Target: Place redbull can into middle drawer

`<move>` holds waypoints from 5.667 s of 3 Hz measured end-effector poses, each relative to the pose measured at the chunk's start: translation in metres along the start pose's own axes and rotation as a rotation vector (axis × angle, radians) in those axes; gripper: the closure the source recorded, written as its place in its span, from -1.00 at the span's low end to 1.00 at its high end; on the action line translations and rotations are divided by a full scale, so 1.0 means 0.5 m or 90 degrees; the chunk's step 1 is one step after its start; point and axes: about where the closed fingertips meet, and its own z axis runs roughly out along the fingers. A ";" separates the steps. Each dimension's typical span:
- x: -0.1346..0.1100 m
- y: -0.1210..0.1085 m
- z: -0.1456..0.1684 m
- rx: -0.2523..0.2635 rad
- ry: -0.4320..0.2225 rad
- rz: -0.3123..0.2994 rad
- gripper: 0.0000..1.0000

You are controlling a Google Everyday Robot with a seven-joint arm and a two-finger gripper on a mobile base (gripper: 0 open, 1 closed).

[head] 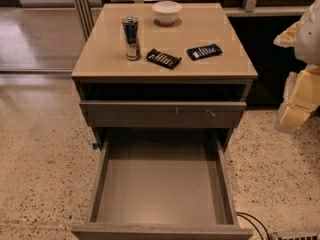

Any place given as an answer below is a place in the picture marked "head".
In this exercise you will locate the closed grey top drawer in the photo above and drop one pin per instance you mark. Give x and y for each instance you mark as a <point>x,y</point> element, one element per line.
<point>156,114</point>

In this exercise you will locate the grey power strip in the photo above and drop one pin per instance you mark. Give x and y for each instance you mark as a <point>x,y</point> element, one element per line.
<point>295,235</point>

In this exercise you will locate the small blue floor object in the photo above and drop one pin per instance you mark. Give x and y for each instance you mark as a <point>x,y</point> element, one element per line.
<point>95,146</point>

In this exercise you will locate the blue silver redbull can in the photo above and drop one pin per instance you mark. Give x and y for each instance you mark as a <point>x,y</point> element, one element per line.
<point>130,27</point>

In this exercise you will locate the beige drawer cabinet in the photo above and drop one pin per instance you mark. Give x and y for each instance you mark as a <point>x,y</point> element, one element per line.
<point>103,72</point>

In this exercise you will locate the white ceramic bowl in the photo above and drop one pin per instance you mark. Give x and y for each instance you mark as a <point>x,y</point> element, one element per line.
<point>166,12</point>

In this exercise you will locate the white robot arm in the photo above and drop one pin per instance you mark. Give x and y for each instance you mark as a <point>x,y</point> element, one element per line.
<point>307,47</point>

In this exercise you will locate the black gold snack packet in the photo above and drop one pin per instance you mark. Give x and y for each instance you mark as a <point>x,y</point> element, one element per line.
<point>163,59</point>

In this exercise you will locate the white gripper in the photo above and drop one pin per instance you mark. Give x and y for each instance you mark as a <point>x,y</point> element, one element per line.
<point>309,38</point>

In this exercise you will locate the open grey middle drawer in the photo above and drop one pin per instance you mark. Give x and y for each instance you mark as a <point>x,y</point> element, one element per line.
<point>147,191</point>

